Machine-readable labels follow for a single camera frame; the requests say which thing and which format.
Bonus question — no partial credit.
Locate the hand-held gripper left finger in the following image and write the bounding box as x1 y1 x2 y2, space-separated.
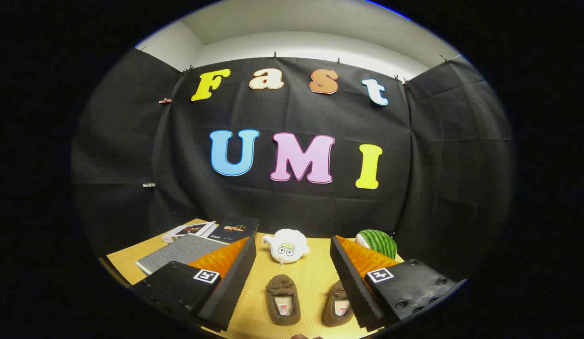
132 236 258 332

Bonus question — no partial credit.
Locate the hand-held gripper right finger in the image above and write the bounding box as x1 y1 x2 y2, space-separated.
330 235 467 331

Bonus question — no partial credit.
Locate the brown fuzzy slipper shoe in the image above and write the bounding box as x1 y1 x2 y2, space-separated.
323 280 354 327
266 274 301 326

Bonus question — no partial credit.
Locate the grey fabric storage box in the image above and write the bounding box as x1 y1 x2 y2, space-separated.
135 234 229 275

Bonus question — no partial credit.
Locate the watermelon slice plush toy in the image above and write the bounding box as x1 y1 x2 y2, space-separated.
355 229 397 260

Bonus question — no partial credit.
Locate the dark hardcover book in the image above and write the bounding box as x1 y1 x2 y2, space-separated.
207 218 260 244

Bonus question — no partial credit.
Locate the white plush toy with eyes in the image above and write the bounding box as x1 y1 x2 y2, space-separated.
262 229 310 268

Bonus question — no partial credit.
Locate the white book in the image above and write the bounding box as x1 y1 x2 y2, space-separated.
161 221 216 243

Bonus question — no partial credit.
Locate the black backdrop cloth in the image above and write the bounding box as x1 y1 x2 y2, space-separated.
71 47 516 283

